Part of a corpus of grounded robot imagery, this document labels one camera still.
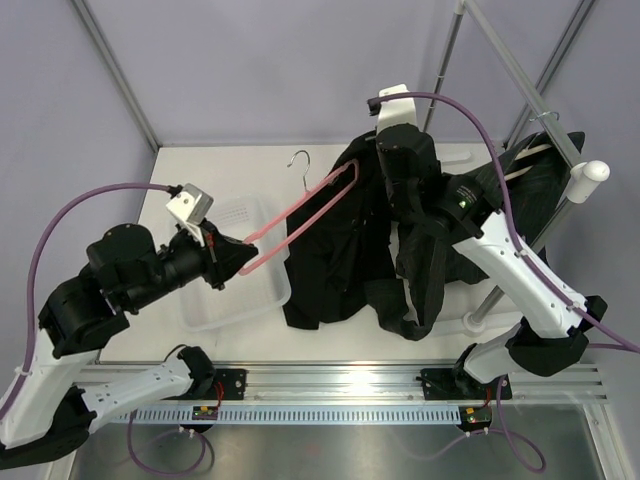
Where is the dark striped shirt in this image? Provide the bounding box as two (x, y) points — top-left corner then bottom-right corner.
(364, 132), (569, 341)

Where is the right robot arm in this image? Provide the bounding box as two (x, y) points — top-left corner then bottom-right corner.
(375, 123), (607, 398)

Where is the clear plastic basket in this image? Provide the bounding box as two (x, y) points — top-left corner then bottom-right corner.
(177, 194), (291, 333)

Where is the black shirt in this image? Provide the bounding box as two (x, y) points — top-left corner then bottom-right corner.
(283, 132), (398, 330)

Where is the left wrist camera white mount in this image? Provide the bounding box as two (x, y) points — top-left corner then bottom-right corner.
(166, 183), (214, 246)

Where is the wooden hanger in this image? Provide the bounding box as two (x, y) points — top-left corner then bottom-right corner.
(505, 143), (551, 181)

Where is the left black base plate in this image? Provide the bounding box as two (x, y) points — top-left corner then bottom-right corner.
(171, 368), (247, 401)

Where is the aluminium rail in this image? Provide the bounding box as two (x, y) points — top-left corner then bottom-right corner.
(74, 362), (606, 405)

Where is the white slotted cable duct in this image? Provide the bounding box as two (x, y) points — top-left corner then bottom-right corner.
(134, 405), (461, 425)

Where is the metal clothes rack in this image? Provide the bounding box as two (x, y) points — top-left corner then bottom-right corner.
(433, 1), (604, 335)

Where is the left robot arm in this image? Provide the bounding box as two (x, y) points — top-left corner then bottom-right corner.
(1, 221), (258, 470)

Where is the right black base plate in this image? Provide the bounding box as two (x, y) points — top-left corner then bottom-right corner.
(417, 367), (513, 401)

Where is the pink hanger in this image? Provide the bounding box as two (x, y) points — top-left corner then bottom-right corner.
(238, 150), (362, 277)

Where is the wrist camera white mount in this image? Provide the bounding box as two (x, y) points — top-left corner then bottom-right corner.
(166, 183), (214, 246)
(368, 98), (418, 134)

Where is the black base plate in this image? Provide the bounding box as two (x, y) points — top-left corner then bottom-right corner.
(417, 367), (513, 401)
(171, 368), (247, 401)

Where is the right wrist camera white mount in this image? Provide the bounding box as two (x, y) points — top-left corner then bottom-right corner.
(368, 98), (418, 134)

